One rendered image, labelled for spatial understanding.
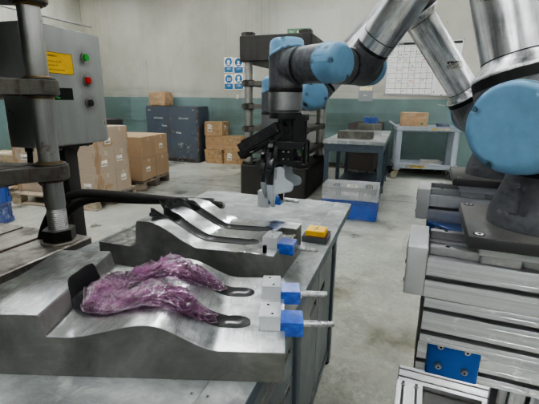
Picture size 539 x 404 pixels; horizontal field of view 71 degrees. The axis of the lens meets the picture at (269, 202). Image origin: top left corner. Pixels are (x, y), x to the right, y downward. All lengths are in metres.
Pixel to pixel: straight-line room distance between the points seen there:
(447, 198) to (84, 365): 0.96
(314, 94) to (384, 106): 6.35
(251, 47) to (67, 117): 3.77
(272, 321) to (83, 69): 1.22
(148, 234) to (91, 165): 3.78
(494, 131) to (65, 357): 0.70
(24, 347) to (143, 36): 8.66
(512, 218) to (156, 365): 0.61
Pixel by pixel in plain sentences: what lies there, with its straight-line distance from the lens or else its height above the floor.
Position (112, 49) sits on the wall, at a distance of 9.67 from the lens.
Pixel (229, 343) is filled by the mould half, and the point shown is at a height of 0.86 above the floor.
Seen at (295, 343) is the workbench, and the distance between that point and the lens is 1.20.
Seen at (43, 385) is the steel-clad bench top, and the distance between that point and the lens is 0.75.
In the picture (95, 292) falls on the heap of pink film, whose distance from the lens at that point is 0.78.
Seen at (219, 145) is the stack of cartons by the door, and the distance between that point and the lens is 7.81.
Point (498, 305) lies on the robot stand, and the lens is 0.75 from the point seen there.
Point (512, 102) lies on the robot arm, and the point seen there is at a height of 1.23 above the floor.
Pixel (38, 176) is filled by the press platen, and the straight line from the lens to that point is 1.32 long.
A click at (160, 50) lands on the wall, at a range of 8.92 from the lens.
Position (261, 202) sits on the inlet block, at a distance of 1.22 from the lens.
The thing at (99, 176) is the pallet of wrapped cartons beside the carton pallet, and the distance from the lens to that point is 4.75.
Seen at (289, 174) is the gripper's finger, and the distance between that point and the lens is 0.92.
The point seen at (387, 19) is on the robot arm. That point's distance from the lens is 0.84.
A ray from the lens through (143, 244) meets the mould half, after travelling 1.05.
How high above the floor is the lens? 1.23
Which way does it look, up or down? 15 degrees down
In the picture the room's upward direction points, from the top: 1 degrees clockwise
